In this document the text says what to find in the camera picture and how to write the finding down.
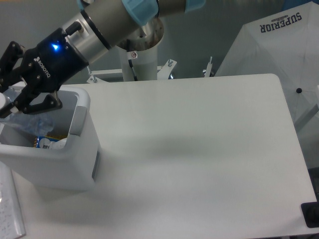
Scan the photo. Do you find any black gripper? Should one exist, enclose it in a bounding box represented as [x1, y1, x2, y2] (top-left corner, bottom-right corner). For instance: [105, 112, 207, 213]
[0, 27, 89, 118]

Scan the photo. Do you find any clear crushed plastic bottle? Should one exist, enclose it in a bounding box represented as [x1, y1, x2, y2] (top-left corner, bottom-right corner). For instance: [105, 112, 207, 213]
[0, 88, 55, 137]

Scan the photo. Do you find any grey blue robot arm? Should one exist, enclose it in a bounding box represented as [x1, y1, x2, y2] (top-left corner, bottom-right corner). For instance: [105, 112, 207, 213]
[0, 0, 205, 118]

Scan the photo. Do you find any white open trash can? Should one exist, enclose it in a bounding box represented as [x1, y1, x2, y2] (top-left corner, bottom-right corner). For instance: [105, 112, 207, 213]
[0, 85, 100, 191]

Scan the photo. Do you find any blue yellow snack wrapper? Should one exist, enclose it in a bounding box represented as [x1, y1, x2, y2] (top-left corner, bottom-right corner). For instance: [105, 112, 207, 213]
[33, 135, 67, 149]

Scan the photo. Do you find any white superior umbrella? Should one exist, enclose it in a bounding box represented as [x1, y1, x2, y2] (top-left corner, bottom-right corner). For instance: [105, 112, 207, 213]
[214, 1, 319, 140]

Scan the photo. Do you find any black device at edge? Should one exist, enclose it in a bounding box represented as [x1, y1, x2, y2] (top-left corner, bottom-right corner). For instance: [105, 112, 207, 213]
[301, 202, 319, 228]

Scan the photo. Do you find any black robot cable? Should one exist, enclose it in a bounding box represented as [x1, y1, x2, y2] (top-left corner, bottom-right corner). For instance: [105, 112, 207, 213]
[126, 39, 139, 82]

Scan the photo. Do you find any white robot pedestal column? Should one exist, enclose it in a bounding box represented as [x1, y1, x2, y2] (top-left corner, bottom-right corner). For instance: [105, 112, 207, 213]
[117, 46, 158, 81]

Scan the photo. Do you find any white metal base bracket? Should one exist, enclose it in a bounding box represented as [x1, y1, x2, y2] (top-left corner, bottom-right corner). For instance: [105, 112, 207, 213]
[87, 57, 215, 84]

